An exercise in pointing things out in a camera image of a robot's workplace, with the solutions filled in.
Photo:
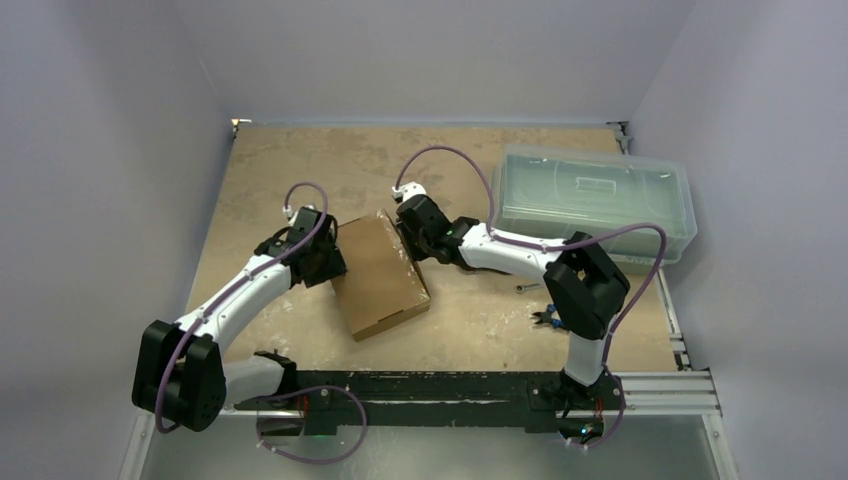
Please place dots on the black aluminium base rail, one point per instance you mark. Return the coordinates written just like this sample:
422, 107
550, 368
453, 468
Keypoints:
536, 402

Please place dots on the blue handled pliers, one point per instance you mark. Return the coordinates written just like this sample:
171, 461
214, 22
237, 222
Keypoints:
548, 317

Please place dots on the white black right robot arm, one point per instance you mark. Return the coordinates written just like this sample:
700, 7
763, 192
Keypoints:
586, 288

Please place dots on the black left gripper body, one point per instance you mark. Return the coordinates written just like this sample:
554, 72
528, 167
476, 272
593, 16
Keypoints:
320, 272

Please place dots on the brown cardboard express box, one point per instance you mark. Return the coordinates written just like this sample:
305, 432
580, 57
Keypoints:
382, 287

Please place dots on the clear plastic storage bin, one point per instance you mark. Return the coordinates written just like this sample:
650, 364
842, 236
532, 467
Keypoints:
550, 193

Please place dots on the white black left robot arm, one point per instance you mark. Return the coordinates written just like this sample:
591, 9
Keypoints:
225, 318

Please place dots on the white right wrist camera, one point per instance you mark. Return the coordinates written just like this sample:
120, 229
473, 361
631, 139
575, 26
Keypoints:
406, 191

